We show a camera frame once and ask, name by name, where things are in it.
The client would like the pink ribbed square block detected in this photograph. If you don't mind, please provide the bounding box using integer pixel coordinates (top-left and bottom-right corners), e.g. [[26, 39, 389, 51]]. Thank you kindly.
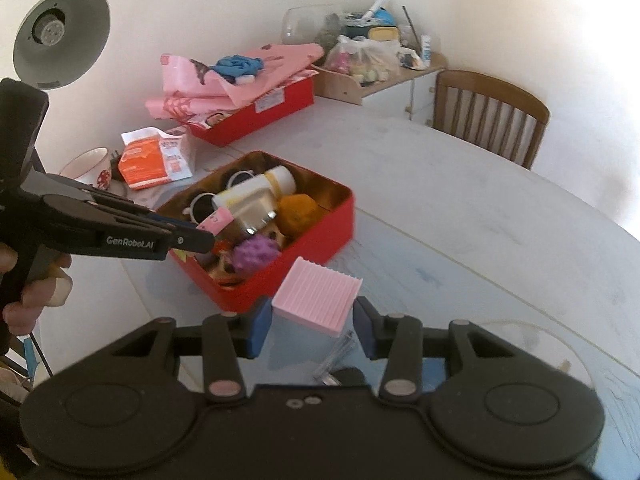
[[271, 257, 362, 337]]

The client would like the small pink tag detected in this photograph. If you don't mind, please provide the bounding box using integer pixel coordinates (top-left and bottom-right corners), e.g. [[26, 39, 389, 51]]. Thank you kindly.
[[196, 207, 234, 236]]

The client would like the red tin box with objects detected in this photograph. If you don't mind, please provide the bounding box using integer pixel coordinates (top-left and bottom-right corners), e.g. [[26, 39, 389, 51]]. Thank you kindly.
[[156, 151, 355, 312]]

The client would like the person's left hand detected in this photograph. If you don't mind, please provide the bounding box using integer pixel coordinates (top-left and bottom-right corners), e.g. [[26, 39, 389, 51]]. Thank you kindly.
[[2, 254, 73, 336]]

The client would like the white red patterned bowl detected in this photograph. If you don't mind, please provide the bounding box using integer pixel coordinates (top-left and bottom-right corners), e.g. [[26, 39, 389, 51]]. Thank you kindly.
[[60, 146, 112, 191]]

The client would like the purple spiky ball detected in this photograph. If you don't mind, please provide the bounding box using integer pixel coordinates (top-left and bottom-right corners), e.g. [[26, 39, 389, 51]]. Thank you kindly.
[[231, 234, 280, 278]]

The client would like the orange tissue packet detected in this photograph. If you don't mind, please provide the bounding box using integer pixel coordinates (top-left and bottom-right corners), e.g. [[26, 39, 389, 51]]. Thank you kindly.
[[118, 126, 195, 190]]

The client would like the black white mug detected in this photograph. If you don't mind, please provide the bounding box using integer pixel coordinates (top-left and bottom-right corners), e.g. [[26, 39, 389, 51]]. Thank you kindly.
[[182, 192, 218, 224]]

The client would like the white yellow bottle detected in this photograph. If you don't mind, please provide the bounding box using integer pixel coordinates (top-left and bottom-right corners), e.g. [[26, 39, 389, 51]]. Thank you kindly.
[[210, 166, 297, 211]]

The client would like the orange fuzzy ball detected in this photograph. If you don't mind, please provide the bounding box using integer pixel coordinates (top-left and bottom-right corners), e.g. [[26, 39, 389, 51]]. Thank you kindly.
[[276, 194, 323, 238]]

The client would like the grey desk lamp head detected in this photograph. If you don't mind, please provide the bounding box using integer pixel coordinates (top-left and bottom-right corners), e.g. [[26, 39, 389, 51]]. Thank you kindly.
[[13, 0, 111, 90]]

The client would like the pink printed cloth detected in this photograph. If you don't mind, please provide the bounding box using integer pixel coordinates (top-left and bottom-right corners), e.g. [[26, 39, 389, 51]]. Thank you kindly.
[[145, 44, 323, 122]]

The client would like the brown wooden chair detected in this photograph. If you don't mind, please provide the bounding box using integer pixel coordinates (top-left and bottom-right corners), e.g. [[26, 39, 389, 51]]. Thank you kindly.
[[433, 70, 550, 169]]

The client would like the blue crumpled cloth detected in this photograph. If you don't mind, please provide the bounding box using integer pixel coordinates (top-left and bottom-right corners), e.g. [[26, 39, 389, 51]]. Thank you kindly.
[[209, 54, 264, 84]]

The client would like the white wooden sideboard cabinet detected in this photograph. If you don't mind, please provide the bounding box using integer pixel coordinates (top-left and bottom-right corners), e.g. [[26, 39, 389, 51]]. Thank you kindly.
[[314, 52, 448, 126]]

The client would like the red box with pink cloth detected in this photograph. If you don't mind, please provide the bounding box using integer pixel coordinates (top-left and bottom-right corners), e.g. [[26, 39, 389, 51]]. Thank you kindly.
[[186, 68, 319, 146]]

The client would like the clear plastic bag of items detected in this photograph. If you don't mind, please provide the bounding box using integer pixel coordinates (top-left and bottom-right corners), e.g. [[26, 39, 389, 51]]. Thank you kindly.
[[323, 36, 400, 86]]

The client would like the clear glass bowl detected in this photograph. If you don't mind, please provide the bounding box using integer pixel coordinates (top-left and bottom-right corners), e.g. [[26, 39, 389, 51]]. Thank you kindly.
[[281, 4, 344, 53]]

